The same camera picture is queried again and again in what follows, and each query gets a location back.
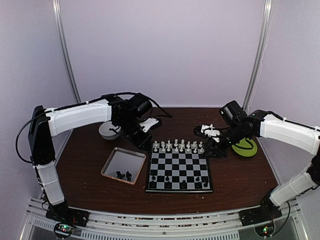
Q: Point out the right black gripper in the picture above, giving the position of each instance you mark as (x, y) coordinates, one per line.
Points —
(219, 152)

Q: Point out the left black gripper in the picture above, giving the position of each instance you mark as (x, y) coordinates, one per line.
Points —
(146, 139)

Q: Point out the wooden tray with mirror base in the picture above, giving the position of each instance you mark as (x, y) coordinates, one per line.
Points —
(124, 160)

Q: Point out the black knight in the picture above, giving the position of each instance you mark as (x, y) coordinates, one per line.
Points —
(198, 185)

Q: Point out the black and grey chessboard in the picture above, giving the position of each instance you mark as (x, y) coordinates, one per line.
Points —
(178, 166)

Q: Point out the black king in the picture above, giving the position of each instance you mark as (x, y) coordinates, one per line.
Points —
(183, 184)

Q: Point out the black rook corner piece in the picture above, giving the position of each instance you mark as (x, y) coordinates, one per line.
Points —
(151, 184)

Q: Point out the black bishop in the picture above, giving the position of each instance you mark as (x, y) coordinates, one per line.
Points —
(168, 185)

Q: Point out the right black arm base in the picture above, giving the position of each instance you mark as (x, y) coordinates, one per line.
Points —
(262, 219)

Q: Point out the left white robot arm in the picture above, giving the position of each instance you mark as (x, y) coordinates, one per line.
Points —
(47, 123)

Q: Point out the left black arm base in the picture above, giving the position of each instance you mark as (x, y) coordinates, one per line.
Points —
(67, 224)

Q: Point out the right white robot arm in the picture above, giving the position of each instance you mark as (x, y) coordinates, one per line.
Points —
(302, 139)

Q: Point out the pile of black chess pieces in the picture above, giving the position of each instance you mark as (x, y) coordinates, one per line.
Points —
(122, 176)

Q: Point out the white rook far left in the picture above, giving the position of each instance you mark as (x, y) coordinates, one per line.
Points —
(156, 144)

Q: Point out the green plate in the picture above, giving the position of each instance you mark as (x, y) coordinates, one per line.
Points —
(245, 148)

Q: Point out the white bishop right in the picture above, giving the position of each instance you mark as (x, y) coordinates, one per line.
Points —
(188, 145)

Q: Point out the white king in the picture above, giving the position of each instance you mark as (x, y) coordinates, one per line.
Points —
(182, 144)

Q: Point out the white bowl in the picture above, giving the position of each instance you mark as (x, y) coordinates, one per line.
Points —
(108, 131)

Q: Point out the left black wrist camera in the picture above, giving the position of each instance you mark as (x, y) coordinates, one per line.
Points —
(139, 105)

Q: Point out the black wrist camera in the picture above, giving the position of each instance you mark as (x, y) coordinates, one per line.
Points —
(232, 113)
(139, 105)

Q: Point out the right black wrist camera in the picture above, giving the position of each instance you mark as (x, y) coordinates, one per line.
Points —
(232, 113)

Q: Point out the right aluminium frame post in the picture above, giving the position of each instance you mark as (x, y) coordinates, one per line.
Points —
(261, 47)

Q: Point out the aluminium frame post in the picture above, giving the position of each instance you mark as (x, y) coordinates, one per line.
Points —
(64, 48)
(261, 47)

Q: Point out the aluminium front rail frame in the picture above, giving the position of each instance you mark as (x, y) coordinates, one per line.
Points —
(219, 225)

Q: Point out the left aluminium frame post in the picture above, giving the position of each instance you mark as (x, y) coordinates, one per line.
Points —
(64, 48)

